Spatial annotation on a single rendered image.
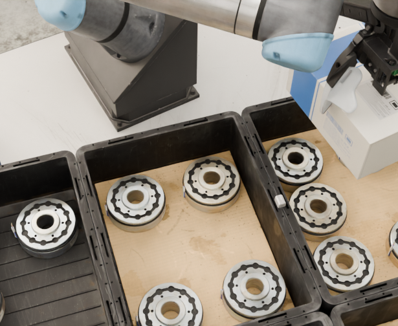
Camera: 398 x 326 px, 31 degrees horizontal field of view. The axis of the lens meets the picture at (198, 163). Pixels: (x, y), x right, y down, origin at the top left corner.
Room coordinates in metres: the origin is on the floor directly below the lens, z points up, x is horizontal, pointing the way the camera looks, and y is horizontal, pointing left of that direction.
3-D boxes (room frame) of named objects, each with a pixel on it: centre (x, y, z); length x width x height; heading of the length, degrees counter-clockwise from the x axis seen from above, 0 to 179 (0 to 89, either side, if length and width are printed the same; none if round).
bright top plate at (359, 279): (0.55, -0.24, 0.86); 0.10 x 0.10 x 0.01
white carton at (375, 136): (0.71, -0.24, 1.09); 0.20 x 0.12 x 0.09; 29
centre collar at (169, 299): (0.46, 0.04, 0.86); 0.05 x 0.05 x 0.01
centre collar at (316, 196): (0.66, -0.21, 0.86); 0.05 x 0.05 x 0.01
